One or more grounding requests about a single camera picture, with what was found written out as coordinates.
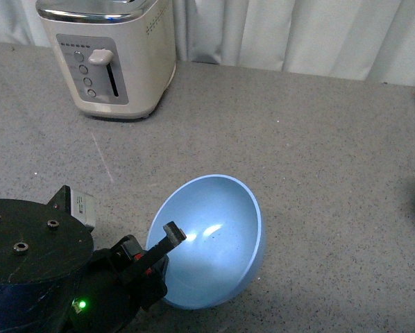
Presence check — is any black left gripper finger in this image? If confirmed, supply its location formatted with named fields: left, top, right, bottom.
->
left=137, top=221, right=187, bottom=271

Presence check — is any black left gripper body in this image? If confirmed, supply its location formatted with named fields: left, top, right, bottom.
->
left=70, top=235, right=169, bottom=332

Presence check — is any blue bowl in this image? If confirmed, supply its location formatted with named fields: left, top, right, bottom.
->
left=146, top=174, right=266, bottom=310

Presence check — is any cream two-slot toaster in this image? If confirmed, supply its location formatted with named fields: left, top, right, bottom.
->
left=35, top=0, right=176, bottom=119

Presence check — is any white curtain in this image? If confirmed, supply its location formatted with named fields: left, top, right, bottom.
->
left=0, top=0, right=415, bottom=87

